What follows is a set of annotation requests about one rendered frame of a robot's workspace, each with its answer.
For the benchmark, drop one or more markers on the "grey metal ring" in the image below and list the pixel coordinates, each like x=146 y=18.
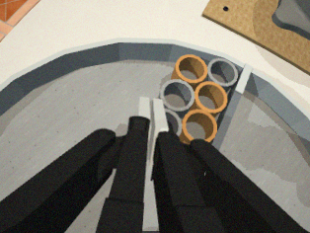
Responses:
x=174 y=119
x=182 y=89
x=223 y=68

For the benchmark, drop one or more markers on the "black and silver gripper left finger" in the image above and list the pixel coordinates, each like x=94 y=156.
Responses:
x=52 y=199

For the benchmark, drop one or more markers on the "bronze bushing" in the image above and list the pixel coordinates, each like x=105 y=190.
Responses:
x=202 y=117
x=212 y=91
x=191 y=63

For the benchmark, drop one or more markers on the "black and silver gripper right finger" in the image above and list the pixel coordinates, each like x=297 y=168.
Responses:
x=182 y=190

